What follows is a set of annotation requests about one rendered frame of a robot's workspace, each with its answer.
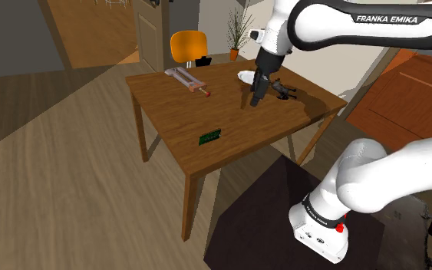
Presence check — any green flat card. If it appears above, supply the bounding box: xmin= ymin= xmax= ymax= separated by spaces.
xmin=198 ymin=128 xmax=223 ymax=147

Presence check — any grey clamp tool red knob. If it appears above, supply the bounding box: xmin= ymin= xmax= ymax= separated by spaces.
xmin=164 ymin=67 xmax=212 ymax=98

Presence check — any white plate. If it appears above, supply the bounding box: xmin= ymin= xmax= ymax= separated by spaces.
xmin=236 ymin=70 xmax=257 ymax=84

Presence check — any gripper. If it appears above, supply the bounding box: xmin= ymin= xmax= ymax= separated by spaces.
xmin=250 ymin=47 xmax=285 ymax=108

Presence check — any brown wooden door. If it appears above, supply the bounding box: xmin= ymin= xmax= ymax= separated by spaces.
xmin=133 ymin=0 xmax=170 ymax=73

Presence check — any dark grey animal figure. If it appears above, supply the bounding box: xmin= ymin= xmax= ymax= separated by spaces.
xmin=271 ymin=78 xmax=298 ymax=100

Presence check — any brown wooden table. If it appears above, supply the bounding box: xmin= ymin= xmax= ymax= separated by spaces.
xmin=125 ymin=59 xmax=348 ymax=242

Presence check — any potted plant orange pot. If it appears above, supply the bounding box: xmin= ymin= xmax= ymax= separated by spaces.
xmin=226 ymin=5 xmax=255 ymax=62

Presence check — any orange chair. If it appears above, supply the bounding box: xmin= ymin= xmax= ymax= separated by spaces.
xmin=170 ymin=30 xmax=209 ymax=69

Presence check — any orange wooden cabinet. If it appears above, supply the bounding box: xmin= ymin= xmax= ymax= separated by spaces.
xmin=345 ymin=48 xmax=432 ymax=153

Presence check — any dark robot stand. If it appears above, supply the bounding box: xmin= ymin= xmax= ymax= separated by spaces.
xmin=203 ymin=154 xmax=432 ymax=270

